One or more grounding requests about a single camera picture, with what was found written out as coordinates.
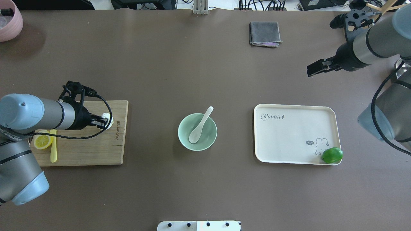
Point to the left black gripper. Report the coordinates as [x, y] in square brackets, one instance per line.
[81, 118]

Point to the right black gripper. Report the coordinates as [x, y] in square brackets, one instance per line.
[346, 57]

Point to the white ceramic spoon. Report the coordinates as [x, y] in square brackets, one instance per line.
[197, 131]

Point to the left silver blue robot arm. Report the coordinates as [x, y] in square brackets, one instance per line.
[22, 179]

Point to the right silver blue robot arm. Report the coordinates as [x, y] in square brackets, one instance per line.
[369, 44]

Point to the mint green bowl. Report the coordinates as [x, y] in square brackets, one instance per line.
[208, 135]

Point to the pink bowl with ice cubes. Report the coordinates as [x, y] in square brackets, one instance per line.
[11, 26]

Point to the wooden cutting board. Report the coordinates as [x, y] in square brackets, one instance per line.
[105, 149]

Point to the yellow plastic knife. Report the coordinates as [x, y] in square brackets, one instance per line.
[53, 151]

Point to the grey folded cloth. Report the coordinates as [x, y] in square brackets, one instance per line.
[264, 34]

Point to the cream rectangular tray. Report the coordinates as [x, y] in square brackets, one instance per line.
[294, 134]

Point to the green lime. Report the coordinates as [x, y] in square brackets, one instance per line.
[332, 155]

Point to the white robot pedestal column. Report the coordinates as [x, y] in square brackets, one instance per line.
[208, 225]

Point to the aluminium frame post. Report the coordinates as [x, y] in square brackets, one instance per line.
[200, 7]

